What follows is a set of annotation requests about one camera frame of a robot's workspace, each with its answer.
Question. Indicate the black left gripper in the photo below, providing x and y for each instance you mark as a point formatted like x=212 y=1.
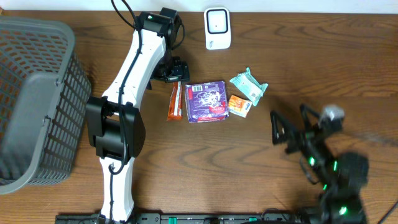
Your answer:
x=175 y=73

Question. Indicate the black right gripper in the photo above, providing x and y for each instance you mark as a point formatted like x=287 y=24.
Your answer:
x=303 y=137

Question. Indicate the orange snack bar wrapper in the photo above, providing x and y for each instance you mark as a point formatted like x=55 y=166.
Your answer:
x=175 y=103

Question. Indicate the purple square snack packet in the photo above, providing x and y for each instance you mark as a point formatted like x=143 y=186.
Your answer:
x=206 y=102

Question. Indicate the small orange tissue packet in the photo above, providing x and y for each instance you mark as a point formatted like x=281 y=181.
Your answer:
x=239 y=106

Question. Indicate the teal packet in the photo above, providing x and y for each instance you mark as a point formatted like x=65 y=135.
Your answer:
x=249 y=86

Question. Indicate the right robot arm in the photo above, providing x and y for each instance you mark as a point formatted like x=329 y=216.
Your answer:
x=341 y=177

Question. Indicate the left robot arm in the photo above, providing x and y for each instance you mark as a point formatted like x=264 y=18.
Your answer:
x=115 y=126

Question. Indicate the white barcode scanner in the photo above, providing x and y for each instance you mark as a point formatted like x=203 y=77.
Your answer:
x=217 y=28

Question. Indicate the grey plastic mesh basket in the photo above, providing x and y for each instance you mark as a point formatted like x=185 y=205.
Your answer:
x=44 y=90

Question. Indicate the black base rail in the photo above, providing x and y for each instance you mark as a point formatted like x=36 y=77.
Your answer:
x=156 y=218

